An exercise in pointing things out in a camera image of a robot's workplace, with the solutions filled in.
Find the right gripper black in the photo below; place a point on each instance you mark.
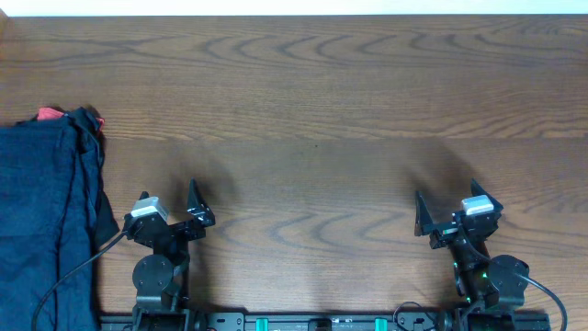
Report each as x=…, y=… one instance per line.
x=445, y=232

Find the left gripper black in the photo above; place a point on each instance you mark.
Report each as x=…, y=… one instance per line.
x=198, y=211

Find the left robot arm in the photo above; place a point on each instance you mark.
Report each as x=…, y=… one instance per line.
x=161, y=278

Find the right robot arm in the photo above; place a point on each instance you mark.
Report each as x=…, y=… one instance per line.
x=494, y=287

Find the navy blue clothes pile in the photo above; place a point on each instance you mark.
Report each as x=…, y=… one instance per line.
x=54, y=216

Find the red garment in pile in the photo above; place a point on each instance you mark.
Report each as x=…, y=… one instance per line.
x=48, y=113

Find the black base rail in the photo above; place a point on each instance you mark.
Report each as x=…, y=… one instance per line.
x=411, y=319

